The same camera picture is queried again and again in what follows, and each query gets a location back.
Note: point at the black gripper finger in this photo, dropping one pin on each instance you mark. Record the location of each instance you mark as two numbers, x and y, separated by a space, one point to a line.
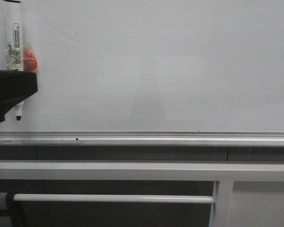
15 87

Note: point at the red round magnet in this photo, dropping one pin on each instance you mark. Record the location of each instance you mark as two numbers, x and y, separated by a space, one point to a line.
29 61

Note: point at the white whiteboard marker pen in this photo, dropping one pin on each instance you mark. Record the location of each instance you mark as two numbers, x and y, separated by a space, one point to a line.
14 36

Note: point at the whiteboard with aluminium tray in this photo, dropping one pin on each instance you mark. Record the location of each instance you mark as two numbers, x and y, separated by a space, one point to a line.
153 72

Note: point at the white horizontal rod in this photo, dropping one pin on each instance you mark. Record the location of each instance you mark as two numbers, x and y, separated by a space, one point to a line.
115 198

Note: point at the white metal stand frame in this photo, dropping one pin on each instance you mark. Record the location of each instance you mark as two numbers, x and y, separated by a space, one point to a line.
225 175

